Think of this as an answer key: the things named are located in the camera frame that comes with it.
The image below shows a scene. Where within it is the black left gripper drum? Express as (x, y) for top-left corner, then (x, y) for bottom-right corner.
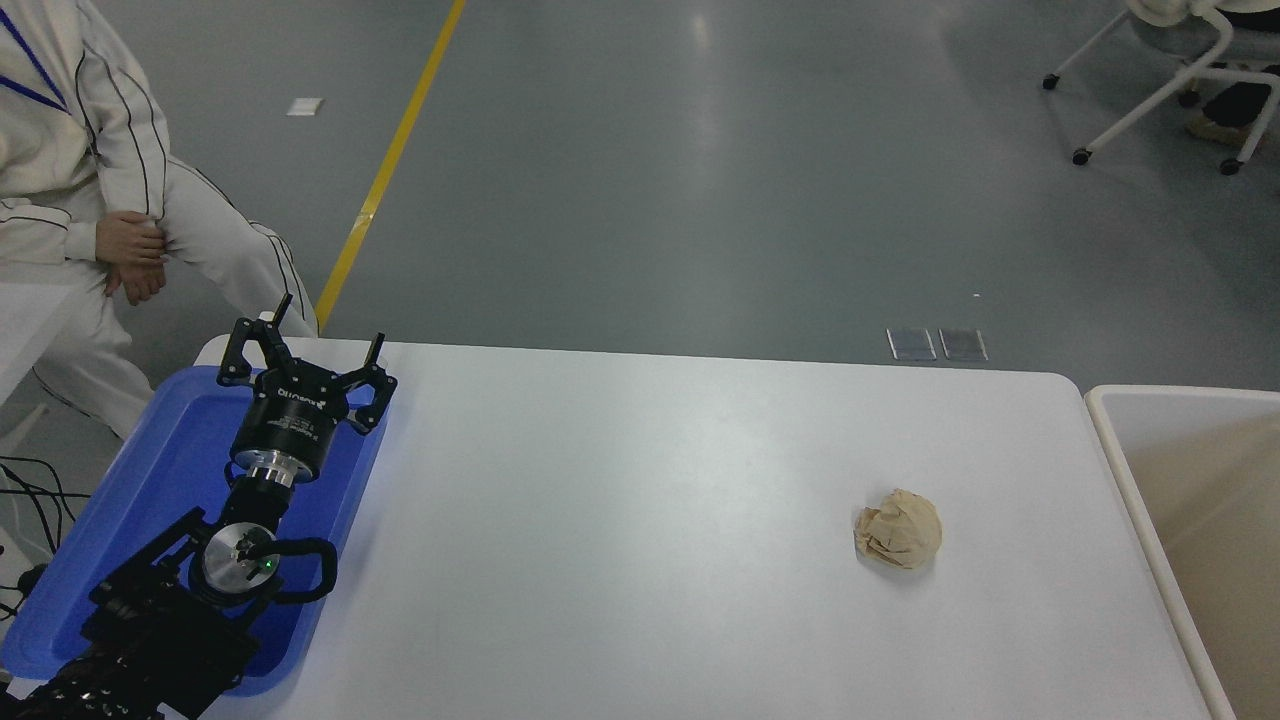
(231, 367), (352, 473)

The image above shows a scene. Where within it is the person's left hand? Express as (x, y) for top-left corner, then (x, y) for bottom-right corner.
(102, 260), (169, 307)

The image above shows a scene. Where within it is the person's right hand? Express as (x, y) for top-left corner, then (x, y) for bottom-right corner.
(94, 211), (169, 265)

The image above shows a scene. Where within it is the blue plastic tray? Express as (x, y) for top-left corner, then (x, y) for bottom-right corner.
(0, 365), (389, 698)

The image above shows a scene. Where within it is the yellow floor tape line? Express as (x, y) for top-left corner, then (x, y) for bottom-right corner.
(315, 0), (467, 329)

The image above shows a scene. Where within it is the white side table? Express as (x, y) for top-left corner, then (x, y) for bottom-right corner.
(0, 283), (89, 456)

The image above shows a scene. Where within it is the crumpled tan paper ball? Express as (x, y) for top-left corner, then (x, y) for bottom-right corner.
(854, 488), (944, 571)

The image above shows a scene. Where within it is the large pale bin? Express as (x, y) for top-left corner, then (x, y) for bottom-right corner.
(1085, 385), (1280, 720)

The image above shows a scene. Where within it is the white wheeled chair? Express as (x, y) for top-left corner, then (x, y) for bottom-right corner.
(1042, 0), (1280, 177)

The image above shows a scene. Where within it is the black cable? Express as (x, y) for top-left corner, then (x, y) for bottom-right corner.
(0, 563), (47, 621)
(0, 455), (77, 557)

